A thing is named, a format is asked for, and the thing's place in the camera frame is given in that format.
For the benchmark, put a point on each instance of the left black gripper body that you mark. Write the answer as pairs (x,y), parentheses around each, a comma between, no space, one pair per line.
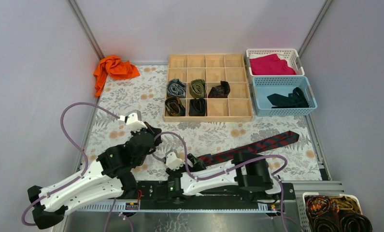
(150,137)

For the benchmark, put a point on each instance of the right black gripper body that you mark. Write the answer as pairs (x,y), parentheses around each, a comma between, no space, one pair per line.
(198,166)

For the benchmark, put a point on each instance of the red navy striped tie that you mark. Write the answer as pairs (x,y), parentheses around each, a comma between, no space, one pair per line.
(274,142)

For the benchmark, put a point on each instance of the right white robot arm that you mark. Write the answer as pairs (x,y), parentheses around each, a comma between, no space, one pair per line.
(245,174)

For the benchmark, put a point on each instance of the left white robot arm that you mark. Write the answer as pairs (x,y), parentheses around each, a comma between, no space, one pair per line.
(109,176)

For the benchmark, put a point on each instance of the white basket of ties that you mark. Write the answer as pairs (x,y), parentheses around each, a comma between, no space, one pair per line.
(303,218)

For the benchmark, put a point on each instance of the floral table mat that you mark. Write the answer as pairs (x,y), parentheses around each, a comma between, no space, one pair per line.
(147,93)

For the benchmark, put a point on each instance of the brown black rolled tie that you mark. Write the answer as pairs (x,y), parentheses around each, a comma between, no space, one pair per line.
(174,107)

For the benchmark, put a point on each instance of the olive green rolled tie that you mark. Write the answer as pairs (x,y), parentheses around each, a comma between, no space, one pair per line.
(197,88)

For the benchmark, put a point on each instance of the dark brown patterned rolled tie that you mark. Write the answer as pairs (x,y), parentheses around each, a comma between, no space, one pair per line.
(220,91)

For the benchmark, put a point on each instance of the grey blue rolled tie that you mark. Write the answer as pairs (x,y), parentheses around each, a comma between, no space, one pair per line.
(176,88)

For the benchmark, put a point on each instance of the orange cloth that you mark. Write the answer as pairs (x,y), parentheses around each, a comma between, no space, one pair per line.
(115,68)

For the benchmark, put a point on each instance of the wooden compartment tray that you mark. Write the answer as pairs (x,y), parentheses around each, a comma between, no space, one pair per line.
(212,68)

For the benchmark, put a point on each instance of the blue plastic basket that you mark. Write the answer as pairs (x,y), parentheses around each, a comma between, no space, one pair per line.
(263,86)

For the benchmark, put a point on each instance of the dark green tie in basket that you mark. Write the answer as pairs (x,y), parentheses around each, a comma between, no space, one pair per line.
(296,99)

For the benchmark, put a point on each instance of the magenta cloth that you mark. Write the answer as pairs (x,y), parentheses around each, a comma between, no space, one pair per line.
(270,65)

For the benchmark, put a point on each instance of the white plastic basket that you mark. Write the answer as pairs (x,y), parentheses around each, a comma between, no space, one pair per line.
(290,55)

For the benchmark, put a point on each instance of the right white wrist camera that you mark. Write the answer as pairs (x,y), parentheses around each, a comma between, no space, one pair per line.
(172,161)

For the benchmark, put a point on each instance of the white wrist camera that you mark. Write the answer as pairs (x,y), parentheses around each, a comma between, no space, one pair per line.
(133,121)
(172,161)

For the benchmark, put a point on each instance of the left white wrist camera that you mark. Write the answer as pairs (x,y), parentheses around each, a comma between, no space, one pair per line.
(133,121)

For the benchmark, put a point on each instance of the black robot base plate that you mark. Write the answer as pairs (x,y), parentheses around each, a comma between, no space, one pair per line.
(163,191)

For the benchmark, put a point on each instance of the perforated metal cable rail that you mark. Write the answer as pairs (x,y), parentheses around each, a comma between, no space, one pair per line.
(196,205)

